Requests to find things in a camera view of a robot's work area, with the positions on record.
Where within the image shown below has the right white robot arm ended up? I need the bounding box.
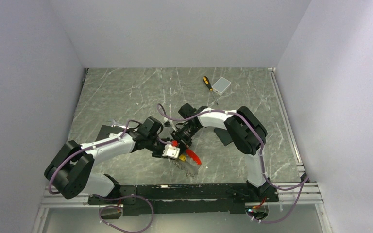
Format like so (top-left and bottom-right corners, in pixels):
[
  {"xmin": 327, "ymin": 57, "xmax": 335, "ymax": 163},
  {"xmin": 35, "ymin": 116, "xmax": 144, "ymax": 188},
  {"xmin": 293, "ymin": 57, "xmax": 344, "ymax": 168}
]
[{"xmin": 171, "ymin": 103, "xmax": 268, "ymax": 201}]

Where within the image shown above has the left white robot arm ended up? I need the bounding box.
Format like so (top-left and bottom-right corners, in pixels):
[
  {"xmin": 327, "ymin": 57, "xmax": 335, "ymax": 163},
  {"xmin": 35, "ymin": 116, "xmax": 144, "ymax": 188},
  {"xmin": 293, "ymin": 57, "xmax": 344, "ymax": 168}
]
[{"xmin": 44, "ymin": 116, "xmax": 165, "ymax": 204}]

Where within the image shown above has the black flat rectangular pad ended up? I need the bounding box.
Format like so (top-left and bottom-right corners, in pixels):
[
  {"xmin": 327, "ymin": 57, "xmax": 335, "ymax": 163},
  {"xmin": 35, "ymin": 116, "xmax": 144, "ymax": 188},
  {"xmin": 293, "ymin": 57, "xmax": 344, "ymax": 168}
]
[{"xmin": 213, "ymin": 128, "xmax": 233, "ymax": 146}]

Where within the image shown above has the yellow black screwdriver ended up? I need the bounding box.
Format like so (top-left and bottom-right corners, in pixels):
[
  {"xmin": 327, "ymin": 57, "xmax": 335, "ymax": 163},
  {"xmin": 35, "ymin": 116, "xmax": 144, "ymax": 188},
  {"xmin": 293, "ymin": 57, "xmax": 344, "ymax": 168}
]
[{"xmin": 203, "ymin": 76, "xmax": 219, "ymax": 105}]

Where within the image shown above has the white square box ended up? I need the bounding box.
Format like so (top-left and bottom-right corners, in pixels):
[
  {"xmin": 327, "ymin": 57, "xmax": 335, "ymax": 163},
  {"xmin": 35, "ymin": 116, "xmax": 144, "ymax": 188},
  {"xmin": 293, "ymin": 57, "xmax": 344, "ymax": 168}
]
[{"xmin": 212, "ymin": 77, "xmax": 231, "ymax": 96}]

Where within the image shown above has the silver open-end wrench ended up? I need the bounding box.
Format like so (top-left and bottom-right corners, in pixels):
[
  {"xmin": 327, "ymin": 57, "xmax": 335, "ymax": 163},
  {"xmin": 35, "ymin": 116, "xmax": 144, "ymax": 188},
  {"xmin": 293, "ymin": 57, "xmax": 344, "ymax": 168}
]
[{"xmin": 107, "ymin": 119, "xmax": 125, "ymax": 128}]

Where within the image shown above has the black box with label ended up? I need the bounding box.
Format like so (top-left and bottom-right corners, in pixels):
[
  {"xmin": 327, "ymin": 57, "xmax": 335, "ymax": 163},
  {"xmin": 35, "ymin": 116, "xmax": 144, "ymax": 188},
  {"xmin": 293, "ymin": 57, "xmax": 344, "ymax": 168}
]
[{"xmin": 95, "ymin": 125, "xmax": 124, "ymax": 141}]

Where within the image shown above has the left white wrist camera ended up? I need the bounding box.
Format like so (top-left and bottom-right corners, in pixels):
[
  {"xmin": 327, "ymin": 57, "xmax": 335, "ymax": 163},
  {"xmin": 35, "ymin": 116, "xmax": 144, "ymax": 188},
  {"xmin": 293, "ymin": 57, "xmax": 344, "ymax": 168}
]
[{"xmin": 162, "ymin": 140, "xmax": 181, "ymax": 160}]

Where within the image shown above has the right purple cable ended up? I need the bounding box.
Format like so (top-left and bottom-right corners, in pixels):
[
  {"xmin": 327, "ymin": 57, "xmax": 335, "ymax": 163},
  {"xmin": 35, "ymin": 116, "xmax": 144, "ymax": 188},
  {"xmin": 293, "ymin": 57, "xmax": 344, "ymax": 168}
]
[{"xmin": 156, "ymin": 103, "xmax": 310, "ymax": 225}]

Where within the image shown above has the purple cable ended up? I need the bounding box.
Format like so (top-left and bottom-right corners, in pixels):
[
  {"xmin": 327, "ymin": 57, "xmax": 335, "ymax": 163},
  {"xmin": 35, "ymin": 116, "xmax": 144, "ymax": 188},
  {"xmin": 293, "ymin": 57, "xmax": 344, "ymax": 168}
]
[
  {"xmin": 47, "ymin": 119, "xmax": 155, "ymax": 233},
  {"xmin": 156, "ymin": 103, "xmax": 310, "ymax": 225}
]

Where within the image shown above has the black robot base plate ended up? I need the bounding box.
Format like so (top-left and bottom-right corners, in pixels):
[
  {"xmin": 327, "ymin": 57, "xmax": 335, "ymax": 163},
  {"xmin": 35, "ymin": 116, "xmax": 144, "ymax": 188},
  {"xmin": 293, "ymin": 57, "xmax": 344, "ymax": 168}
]
[{"xmin": 88, "ymin": 183, "xmax": 279, "ymax": 216}]

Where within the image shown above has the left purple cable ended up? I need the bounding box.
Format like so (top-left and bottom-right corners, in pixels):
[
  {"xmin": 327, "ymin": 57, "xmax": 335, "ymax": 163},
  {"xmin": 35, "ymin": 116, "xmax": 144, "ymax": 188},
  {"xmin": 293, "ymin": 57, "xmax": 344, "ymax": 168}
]
[{"xmin": 47, "ymin": 119, "xmax": 155, "ymax": 233}]

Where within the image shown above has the aluminium frame rail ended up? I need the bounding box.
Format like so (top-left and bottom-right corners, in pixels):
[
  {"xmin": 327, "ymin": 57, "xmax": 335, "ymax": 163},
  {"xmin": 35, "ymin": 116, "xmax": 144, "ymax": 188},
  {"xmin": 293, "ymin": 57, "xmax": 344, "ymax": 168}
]
[{"xmin": 40, "ymin": 190, "xmax": 89, "ymax": 208}]

